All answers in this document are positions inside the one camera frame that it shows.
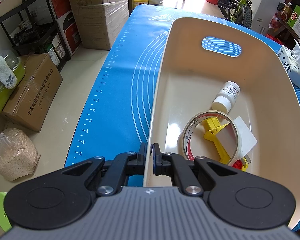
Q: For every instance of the green plastic stool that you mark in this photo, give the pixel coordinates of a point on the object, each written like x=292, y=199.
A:
x=2, y=212

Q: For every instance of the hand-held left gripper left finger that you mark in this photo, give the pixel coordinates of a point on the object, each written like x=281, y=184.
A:
x=142, y=160

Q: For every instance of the white fluffy cloth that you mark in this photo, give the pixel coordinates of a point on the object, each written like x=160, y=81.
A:
x=3, y=71

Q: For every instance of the green lidded container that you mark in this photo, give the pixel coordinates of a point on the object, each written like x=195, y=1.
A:
x=1, y=97

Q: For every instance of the white power adapter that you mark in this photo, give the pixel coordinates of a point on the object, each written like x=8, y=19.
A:
x=246, y=137

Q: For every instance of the white chest freezer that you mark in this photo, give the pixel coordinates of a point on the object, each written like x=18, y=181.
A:
x=270, y=7

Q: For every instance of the beige plastic storage basket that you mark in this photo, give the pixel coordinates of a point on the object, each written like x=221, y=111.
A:
x=270, y=120

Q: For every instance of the green and black bicycle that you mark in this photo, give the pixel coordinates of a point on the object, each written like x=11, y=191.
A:
x=240, y=5

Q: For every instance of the yellow plastic tool red knob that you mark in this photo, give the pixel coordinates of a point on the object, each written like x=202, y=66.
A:
x=212, y=128

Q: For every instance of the blue silicone baking mat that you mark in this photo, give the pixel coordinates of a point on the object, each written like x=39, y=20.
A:
x=130, y=85

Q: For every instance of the plastic wrapped cardboard box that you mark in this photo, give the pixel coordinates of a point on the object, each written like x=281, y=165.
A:
x=102, y=27

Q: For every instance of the printed cardboard box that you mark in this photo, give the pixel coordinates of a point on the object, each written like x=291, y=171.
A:
x=32, y=92

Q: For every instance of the clear bag of sawdust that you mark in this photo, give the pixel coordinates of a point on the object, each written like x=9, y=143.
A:
x=12, y=155

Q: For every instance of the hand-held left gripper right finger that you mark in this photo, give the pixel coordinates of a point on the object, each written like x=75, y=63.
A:
x=156, y=158

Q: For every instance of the white tape roll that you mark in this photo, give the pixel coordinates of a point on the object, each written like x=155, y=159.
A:
x=187, y=135

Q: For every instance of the white tissue pack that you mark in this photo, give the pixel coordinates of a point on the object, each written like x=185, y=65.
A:
x=291, y=67

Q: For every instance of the black shelf cart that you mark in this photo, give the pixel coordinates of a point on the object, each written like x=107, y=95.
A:
x=32, y=27

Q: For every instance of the small white bottle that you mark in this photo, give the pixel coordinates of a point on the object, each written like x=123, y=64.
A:
x=227, y=96

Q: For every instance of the red and white appliance box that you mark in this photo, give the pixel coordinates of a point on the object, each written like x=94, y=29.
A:
x=70, y=35

